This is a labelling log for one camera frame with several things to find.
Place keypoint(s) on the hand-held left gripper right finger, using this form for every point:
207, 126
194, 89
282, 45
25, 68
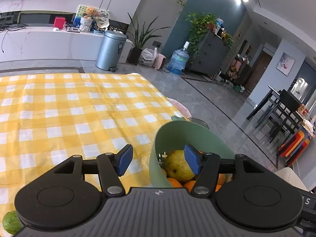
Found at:
192, 160

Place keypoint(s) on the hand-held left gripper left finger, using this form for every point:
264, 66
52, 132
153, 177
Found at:
124, 159

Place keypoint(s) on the green plastic bowl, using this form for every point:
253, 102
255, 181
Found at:
172, 133

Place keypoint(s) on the yellow green pear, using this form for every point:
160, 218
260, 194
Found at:
177, 167

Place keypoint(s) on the tangerine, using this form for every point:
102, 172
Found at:
190, 185
174, 182

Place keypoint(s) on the yellowish orange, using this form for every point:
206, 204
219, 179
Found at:
221, 180

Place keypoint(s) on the beige seat cushion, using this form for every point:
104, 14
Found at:
288, 177

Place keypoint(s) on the dark round seat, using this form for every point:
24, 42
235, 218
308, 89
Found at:
200, 122

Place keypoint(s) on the pink blanket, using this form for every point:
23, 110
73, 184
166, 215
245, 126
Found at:
181, 107

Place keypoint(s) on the orange stacked stools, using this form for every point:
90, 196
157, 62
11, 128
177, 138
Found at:
296, 143

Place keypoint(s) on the yellow checked tablecloth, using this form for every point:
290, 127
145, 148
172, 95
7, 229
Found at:
49, 116

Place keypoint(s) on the black dining table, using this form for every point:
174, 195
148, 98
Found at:
266, 98

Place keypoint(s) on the blue water jug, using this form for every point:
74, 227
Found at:
178, 61

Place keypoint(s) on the pink heater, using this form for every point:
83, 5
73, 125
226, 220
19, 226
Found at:
160, 62

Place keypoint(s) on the shelf with toys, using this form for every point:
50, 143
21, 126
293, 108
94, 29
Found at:
237, 66

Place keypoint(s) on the white plastic bag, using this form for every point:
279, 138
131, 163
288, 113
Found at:
148, 57

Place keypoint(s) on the grey cabinet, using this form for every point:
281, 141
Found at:
209, 54

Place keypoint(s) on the grey pedal trash can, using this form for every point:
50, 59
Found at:
111, 50

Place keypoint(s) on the black dining chair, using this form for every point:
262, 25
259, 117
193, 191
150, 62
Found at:
291, 98

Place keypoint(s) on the wooden door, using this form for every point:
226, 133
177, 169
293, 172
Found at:
259, 66

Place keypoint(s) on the long leaf potted plant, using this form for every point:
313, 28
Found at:
140, 37

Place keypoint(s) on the green cucumber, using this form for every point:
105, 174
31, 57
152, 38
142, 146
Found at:
11, 223

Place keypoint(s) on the trailing green plant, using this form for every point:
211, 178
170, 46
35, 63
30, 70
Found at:
200, 29

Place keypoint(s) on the group of bottles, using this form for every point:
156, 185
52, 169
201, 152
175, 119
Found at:
223, 30

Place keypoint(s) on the white counter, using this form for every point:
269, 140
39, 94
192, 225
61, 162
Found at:
49, 44

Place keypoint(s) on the small silver device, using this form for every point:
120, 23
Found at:
73, 29

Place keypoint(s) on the white printed bag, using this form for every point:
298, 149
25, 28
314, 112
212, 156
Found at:
103, 19

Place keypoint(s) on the brown teddy bear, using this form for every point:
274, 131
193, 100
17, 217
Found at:
89, 12

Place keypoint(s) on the red box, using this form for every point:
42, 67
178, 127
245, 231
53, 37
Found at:
59, 22

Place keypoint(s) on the dark wall socket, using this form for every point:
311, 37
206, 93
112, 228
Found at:
157, 44

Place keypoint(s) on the small wall frame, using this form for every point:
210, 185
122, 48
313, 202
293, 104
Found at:
239, 35

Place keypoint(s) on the framed wall picture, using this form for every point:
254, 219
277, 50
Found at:
285, 63

